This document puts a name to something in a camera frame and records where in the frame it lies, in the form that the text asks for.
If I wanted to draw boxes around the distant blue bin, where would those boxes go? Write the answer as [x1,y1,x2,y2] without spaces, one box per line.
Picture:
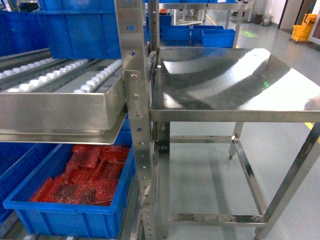
[160,25,191,42]
[202,29,236,48]

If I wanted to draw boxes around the blue bin with red bags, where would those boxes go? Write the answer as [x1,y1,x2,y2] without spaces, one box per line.
[2,129,137,240]

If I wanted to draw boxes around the empty blue plastic bin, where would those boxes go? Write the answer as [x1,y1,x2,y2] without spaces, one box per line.
[0,142,57,223]

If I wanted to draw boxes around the stainless steel side table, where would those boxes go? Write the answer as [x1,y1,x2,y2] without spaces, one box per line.
[151,46,320,240]

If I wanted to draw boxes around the red bubble wrap bags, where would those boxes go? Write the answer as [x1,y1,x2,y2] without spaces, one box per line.
[29,143,130,206]

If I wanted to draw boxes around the stainless steel flow rack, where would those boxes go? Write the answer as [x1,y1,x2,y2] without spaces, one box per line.
[0,0,169,240]

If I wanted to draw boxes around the distant steel cart rack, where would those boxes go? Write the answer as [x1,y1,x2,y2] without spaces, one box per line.
[142,0,254,48]

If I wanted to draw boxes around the yellow mop bucket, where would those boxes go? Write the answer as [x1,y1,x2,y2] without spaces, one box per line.
[291,13,318,42]

